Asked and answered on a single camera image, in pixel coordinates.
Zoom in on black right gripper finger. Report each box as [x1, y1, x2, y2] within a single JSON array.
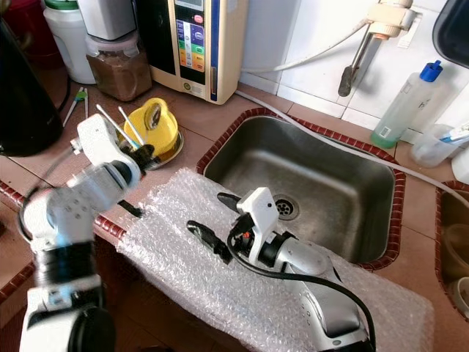
[[185, 219, 235, 264], [216, 191, 248, 215]]

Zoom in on thin white utensil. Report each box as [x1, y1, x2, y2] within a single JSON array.
[[117, 106, 146, 150], [95, 103, 136, 144]]

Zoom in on yellow plastic cup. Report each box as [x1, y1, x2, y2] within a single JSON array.
[[122, 97, 183, 161]]

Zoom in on clear bubble wrap sheet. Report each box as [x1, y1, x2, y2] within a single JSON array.
[[114, 166, 435, 352]]

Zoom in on small green tongs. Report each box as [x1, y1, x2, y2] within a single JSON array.
[[63, 87, 89, 128]]

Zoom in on clear jar brown powder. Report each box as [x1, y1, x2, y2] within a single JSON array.
[[85, 33, 152, 103]]

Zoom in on stainless steel sink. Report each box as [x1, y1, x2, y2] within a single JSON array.
[[195, 107, 407, 272]]

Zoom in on cream black water ionizer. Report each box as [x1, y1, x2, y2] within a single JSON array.
[[136, 0, 251, 106]]

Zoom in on black kettle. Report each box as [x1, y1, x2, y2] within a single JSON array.
[[0, 18, 65, 158]]

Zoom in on white jar green lid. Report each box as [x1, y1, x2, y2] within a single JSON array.
[[43, 0, 97, 85]]

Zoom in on grey white canister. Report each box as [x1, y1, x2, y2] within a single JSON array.
[[76, 0, 137, 42]]

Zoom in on dark red container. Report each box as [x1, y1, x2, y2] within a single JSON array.
[[4, 0, 58, 70]]

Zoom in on grey faucet cream head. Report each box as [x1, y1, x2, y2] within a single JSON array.
[[338, 0, 423, 98]]

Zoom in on clear soap bottle blue cap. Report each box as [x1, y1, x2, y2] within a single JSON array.
[[369, 59, 445, 150]]

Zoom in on clear plastic cup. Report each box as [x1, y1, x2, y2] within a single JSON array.
[[410, 122, 468, 169]]

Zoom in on small side sink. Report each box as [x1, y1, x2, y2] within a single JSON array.
[[435, 180, 469, 321]]

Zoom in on black hanging pan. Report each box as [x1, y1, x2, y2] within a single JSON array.
[[432, 0, 469, 71]]

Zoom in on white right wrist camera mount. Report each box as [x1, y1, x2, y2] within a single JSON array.
[[236, 186, 281, 268]]

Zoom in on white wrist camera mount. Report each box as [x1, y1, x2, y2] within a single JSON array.
[[75, 114, 134, 175], [236, 186, 281, 268]]

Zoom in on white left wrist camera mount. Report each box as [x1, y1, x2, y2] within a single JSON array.
[[75, 114, 134, 175]]

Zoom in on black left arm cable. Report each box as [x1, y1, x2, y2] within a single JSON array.
[[16, 158, 78, 246]]

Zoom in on long white counter hose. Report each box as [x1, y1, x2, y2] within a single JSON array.
[[233, 89, 469, 191]]

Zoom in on white faucet hose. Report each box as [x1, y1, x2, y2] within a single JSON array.
[[239, 21, 374, 75]]

